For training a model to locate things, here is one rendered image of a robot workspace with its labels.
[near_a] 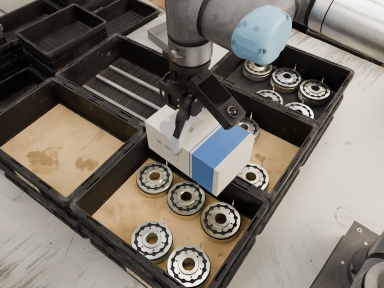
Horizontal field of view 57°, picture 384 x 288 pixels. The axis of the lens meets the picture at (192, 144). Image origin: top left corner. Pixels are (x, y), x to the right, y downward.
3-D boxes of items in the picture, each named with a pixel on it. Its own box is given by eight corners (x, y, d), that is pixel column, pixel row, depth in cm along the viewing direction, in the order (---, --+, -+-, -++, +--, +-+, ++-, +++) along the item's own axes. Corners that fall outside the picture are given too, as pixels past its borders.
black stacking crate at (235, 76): (343, 97, 126) (355, 72, 117) (309, 150, 111) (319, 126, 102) (247, 56, 140) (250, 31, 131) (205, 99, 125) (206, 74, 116)
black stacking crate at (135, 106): (203, 99, 125) (204, 74, 116) (150, 153, 110) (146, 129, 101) (120, 58, 139) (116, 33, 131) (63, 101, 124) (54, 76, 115)
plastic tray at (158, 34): (192, 18, 177) (192, 9, 173) (219, 36, 168) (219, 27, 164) (148, 38, 166) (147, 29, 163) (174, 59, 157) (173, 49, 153)
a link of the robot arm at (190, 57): (222, 32, 58) (190, 55, 54) (221, 55, 61) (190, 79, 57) (188, 15, 61) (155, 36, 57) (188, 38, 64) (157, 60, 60)
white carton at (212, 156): (250, 161, 79) (255, 135, 72) (216, 196, 73) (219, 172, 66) (183, 118, 87) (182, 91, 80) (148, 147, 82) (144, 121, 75)
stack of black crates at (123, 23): (134, 38, 261) (128, -6, 234) (163, 54, 248) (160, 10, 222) (91, 64, 242) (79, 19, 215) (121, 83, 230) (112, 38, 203)
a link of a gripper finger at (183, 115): (180, 133, 71) (196, 94, 68) (187, 137, 70) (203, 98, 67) (166, 135, 67) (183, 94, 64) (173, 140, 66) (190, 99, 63)
